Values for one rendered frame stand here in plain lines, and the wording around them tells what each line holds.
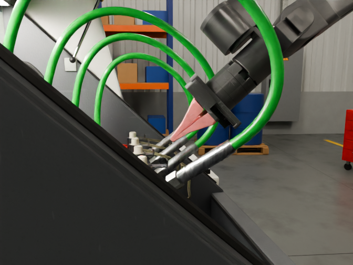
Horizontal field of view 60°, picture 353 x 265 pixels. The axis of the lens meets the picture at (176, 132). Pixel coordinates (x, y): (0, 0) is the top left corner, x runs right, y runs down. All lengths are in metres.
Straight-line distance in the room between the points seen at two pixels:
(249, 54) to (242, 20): 0.05
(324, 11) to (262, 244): 0.42
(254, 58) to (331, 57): 7.61
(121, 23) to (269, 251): 5.45
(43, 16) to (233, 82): 0.54
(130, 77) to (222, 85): 5.33
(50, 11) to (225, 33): 0.50
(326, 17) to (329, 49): 7.50
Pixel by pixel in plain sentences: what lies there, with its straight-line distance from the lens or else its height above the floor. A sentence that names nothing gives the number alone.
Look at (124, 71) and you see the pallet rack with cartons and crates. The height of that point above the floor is 1.41.
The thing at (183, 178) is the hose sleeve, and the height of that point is 1.14.
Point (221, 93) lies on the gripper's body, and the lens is 0.46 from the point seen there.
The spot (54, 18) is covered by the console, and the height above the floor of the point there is 1.41.
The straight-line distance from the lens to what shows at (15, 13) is 0.48.
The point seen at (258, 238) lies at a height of 0.95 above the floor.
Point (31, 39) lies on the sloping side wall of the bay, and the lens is 0.81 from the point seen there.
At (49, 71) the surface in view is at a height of 1.28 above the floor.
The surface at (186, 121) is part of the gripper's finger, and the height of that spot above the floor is 1.20.
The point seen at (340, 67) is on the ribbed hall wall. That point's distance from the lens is 8.18.
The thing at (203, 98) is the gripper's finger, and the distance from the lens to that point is 0.45.
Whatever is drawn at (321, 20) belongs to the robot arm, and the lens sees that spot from 0.53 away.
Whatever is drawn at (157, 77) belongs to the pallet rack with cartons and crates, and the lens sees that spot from 5.76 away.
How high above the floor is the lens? 1.26
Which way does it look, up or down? 10 degrees down
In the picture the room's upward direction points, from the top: straight up
